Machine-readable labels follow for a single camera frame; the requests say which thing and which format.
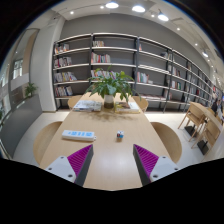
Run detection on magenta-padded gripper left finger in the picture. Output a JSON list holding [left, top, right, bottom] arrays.
[[44, 143, 95, 187]]

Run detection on white and blue book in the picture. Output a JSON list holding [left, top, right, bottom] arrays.
[[72, 99, 103, 113]]

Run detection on grey bookshelf unit with books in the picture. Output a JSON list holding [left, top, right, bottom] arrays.
[[52, 32, 221, 113]]

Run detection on round-backed wooden chair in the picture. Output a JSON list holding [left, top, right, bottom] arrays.
[[149, 121, 183, 164], [67, 94, 84, 110], [32, 120, 64, 166], [132, 95, 150, 113]]

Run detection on yellow cover book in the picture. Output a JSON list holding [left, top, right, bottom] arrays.
[[114, 101, 141, 114]]

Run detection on white power strip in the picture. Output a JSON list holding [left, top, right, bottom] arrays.
[[61, 129, 98, 143]]

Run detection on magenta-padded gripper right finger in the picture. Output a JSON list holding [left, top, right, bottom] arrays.
[[132, 143, 181, 187]]

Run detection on ceiling lights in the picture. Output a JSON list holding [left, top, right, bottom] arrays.
[[69, 1, 210, 58]]

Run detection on small green background plant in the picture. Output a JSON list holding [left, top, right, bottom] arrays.
[[23, 81, 38, 98]]

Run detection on green potted plant, glass vase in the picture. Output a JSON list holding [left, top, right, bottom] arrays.
[[85, 66, 138, 110]]

